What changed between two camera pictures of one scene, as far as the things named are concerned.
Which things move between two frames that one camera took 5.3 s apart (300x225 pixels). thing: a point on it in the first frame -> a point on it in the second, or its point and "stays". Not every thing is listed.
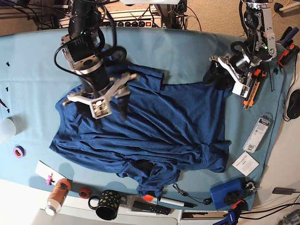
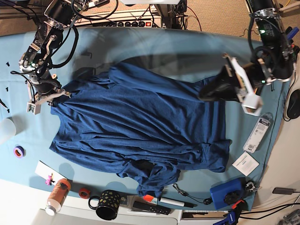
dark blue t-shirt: [166, 129] stays
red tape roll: [84, 193] stays
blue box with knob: [228, 193] stays
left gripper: [116, 87] -> [47, 89]
